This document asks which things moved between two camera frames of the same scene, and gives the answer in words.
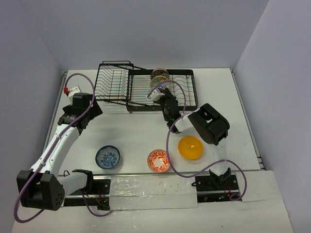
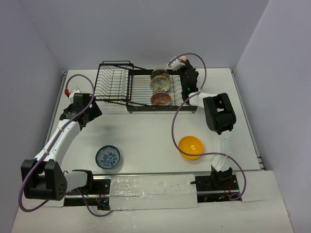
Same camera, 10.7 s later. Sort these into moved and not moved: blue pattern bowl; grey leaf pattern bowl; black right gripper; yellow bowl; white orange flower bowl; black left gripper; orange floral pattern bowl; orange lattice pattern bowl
Moved: black right gripper; orange floral pattern bowl; orange lattice pattern bowl
Not moved: yellow bowl; white orange flower bowl; black left gripper; grey leaf pattern bowl; blue pattern bowl
